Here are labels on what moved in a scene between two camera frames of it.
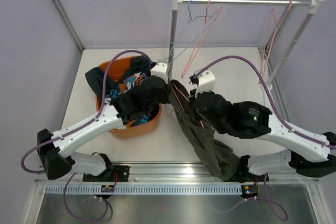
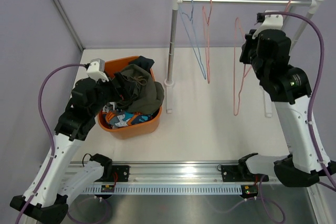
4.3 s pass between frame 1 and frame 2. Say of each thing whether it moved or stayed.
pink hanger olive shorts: moved
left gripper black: moved
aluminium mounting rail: stayed
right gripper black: moved
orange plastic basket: stayed
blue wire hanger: moved
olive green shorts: moved
